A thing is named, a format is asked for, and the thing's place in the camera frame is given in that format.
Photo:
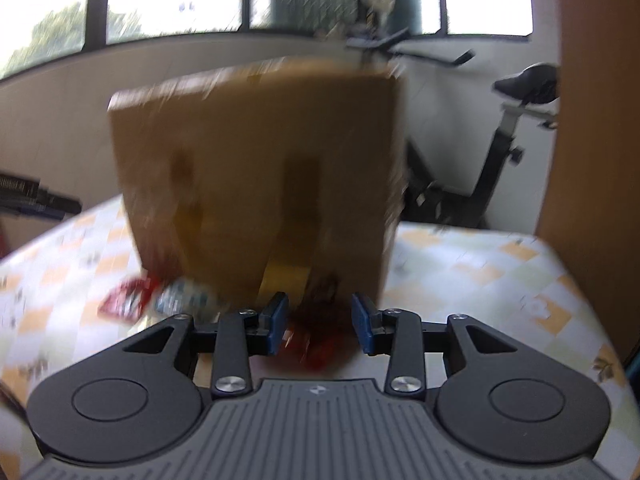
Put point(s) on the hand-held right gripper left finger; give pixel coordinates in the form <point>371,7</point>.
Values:
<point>277,321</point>

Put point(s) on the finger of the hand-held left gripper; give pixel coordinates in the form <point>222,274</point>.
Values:
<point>57,204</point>

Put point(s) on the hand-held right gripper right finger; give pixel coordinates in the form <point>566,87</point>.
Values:
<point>362,325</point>

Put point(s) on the brown cardboard box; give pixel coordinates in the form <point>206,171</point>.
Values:
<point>240,160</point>

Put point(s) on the dark red snack packet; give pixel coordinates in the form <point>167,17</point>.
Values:
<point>320,345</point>

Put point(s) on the white blue snack packet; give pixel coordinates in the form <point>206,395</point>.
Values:
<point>185,301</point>

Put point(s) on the black exercise bike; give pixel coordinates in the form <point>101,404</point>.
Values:
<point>492,170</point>

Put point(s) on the teal upholstered furniture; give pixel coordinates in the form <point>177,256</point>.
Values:
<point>633,371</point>

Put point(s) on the brown wooden panel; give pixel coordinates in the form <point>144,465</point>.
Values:
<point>590,160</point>

